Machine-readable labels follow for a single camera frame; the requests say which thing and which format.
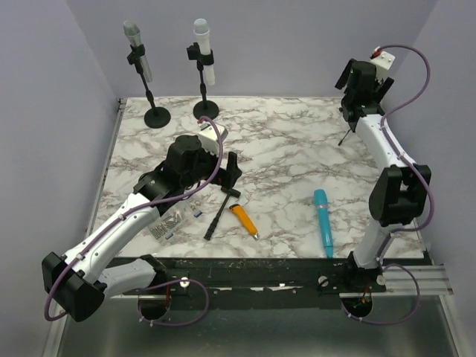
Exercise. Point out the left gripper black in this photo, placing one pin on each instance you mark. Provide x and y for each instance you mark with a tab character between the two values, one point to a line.
227	178

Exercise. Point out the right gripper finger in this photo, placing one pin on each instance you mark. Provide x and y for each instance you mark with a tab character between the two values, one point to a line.
382	90
342	80

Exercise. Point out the black tripod shock-mount stand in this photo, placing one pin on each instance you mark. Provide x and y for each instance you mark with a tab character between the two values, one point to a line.
349	130

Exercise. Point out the blue microphone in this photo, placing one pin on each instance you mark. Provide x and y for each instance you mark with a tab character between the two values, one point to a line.
322	209

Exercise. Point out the white microphone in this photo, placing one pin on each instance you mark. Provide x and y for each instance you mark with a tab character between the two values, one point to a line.
202	32

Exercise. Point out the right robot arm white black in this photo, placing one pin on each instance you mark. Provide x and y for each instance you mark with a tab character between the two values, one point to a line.
399	194

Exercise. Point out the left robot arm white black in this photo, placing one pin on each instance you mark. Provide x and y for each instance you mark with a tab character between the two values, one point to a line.
80	279

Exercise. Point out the grey microphone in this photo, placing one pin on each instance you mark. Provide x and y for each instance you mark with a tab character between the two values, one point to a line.
133	34

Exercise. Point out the black hammer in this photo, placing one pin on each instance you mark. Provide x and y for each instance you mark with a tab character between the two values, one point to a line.
212	227

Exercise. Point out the orange utility knife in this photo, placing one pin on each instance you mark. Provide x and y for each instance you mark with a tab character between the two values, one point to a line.
243	217

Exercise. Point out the clear plastic screw box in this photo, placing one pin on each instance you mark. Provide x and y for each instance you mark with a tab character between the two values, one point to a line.
181	214

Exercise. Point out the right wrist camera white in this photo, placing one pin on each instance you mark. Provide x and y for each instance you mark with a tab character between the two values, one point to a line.
383	60

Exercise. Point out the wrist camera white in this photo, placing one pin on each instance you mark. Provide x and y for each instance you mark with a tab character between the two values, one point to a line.
383	60
209	139

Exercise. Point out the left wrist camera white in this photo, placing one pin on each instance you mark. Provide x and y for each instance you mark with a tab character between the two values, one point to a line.
209	139

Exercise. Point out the black front mounting rail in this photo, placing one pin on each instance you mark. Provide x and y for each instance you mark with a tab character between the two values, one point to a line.
254	283

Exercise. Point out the aluminium frame profile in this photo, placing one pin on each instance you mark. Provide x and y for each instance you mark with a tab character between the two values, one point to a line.
432	281

